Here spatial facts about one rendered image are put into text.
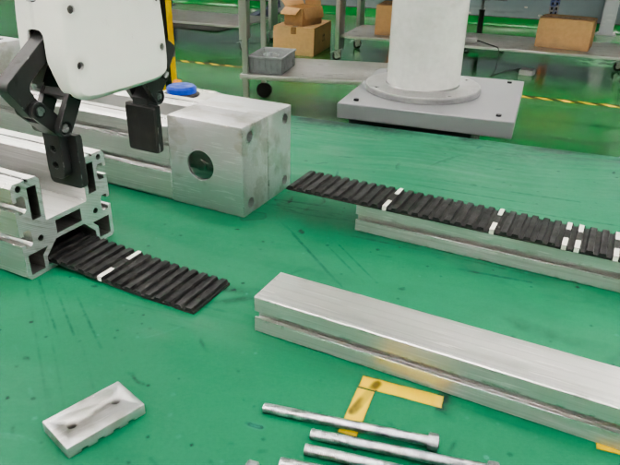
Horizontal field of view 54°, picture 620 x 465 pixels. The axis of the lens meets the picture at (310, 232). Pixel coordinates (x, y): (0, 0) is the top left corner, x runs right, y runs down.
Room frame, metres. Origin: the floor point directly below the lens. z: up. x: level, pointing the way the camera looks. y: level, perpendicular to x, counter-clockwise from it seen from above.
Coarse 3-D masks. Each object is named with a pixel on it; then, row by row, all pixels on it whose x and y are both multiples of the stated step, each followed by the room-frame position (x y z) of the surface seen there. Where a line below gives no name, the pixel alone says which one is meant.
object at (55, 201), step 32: (0, 128) 0.57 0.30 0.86; (0, 160) 0.54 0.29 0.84; (32, 160) 0.52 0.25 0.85; (96, 160) 0.51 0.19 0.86; (0, 192) 0.44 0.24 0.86; (32, 192) 0.45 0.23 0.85; (64, 192) 0.51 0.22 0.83; (96, 192) 0.51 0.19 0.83; (0, 224) 0.44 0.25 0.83; (32, 224) 0.44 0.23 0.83; (64, 224) 0.48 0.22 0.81; (96, 224) 0.50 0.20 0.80; (0, 256) 0.44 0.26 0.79; (32, 256) 0.45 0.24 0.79
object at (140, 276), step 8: (144, 264) 0.45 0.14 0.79; (152, 264) 0.46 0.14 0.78; (160, 264) 0.45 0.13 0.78; (168, 264) 0.46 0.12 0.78; (136, 272) 0.44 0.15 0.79; (144, 272) 0.44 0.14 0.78; (152, 272) 0.44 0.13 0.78; (160, 272) 0.45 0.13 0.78; (120, 280) 0.43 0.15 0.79; (128, 280) 0.43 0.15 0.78; (136, 280) 0.43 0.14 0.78; (144, 280) 0.43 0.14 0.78; (120, 288) 0.42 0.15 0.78; (128, 288) 0.42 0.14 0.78; (136, 288) 0.42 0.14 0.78
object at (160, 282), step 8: (176, 264) 0.46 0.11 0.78; (168, 272) 0.44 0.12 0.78; (176, 272) 0.44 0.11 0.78; (184, 272) 0.45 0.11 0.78; (152, 280) 0.43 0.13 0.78; (160, 280) 0.43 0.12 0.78; (168, 280) 0.43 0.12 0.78; (144, 288) 0.42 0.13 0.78; (152, 288) 0.42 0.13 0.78; (160, 288) 0.42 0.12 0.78; (144, 296) 0.41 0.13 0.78; (152, 296) 0.41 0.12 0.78
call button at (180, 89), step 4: (172, 84) 0.82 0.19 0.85; (176, 84) 0.82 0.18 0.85; (180, 84) 0.82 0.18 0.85; (184, 84) 0.82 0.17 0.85; (188, 84) 0.82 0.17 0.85; (192, 84) 0.82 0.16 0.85; (168, 88) 0.80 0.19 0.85; (172, 88) 0.80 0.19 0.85; (176, 88) 0.80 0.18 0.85; (180, 88) 0.80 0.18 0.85; (184, 88) 0.80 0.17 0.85; (188, 88) 0.80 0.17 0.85; (192, 88) 0.81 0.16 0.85; (196, 88) 0.81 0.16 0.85; (168, 92) 0.80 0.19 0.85; (172, 92) 0.80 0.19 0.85; (176, 92) 0.80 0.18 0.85; (180, 92) 0.80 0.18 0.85; (184, 92) 0.80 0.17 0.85; (188, 92) 0.80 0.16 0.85; (192, 92) 0.80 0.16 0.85
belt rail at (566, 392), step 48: (288, 288) 0.38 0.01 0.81; (336, 288) 0.38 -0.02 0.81; (288, 336) 0.36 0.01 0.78; (336, 336) 0.35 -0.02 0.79; (384, 336) 0.33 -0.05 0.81; (432, 336) 0.33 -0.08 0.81; (480, 336) 0.33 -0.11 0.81; (432, 384) 0.31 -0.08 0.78; (480, 384) 0.30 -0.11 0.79; (528, 384) 0.29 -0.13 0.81; (576, 384) 0.28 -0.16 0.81; (576, 432) 0.27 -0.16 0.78
